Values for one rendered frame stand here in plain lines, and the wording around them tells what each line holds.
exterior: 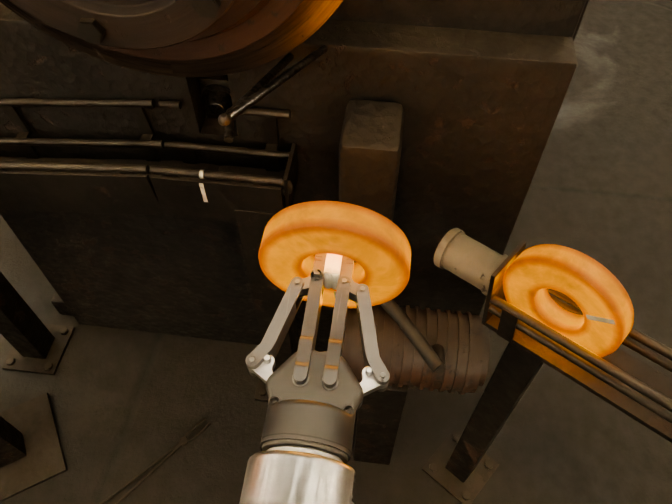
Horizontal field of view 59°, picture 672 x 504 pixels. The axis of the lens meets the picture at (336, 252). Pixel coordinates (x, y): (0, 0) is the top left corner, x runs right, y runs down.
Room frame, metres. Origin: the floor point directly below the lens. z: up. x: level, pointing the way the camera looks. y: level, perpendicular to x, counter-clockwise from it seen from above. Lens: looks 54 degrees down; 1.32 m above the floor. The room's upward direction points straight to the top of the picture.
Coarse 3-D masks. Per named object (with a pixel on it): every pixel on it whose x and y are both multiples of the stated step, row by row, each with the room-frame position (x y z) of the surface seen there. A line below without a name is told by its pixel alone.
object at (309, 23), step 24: (0, 0) 0.60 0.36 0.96; (312, 0) 0.55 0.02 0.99; (336, 0) 0.55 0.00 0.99; (288, 24) 0.56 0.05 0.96; (312, 24) 0.55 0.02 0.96; (96, 48) 0.59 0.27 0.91; (264, 48) 0.56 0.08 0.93; (288, 48) 0.56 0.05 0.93; (168, 72) 0.58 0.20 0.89; (192, 72) 0.57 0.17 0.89; (216, 72) 0.57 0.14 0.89
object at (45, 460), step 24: (24, 408) 0.51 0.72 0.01; (48, 408) 0.51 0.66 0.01; (0, 432) 0.41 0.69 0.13; (24, 432) 0.45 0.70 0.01; (48, 432) 0.45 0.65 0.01; (0, 456) 0.38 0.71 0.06; (24, 456) 0.40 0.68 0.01; (48, 456) 0.40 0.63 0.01; (0, 480) 0.35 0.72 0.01; (24, 480) 0.35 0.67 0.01
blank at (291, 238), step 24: (288, 216) 0.35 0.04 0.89; (312, 216) 0.34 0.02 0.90; (336, 216) 0.34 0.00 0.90; (360, 216) 0.35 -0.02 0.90; (384, 216) 0.36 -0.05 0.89; (264, 240) 0.35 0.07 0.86; (288, 240) 0.34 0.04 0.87; (312, 240) 0.33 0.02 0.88; (336, 240) 0.33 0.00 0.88; (360, 240) 0.33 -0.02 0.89; (384, 240) 0.33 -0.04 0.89; (264, 264) 0.34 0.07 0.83; (288, 264) 0.34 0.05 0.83; (312, 264) 0.36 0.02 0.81; (360, 264) 0.33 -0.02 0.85; (384, 264) 0.32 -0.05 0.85; (408, 264) 0.33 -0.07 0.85; (384, 288) 0.33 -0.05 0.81
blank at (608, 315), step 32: (544, 256) 0.39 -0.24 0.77; (576, 256) 0.39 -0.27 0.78; (512, 288) 0.40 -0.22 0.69; (544, 288) 0.40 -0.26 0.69; (576, 288) 0.36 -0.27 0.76; (608, 288) 0.35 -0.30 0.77; (544, 320) 0.37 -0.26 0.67; (576, 320) 0.36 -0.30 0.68; (608, 320) 0.32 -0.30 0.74; (608, 352) 0.31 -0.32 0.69
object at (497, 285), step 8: (520, 248) 0.44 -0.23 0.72; (512, 256) 0.43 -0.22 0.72; (504, 264) 0.42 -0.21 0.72; (496, 272) 0.41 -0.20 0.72; (504, 272) 0.42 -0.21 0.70; (496, 280) 0.40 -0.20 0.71; (488, 288) 0.40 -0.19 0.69; (496, 288) 0.40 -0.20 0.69; (488, 296) 0.40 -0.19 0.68; (504, 296) 0.42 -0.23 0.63; (488, 304) 0.39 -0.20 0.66; (488, 312) 0.39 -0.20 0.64
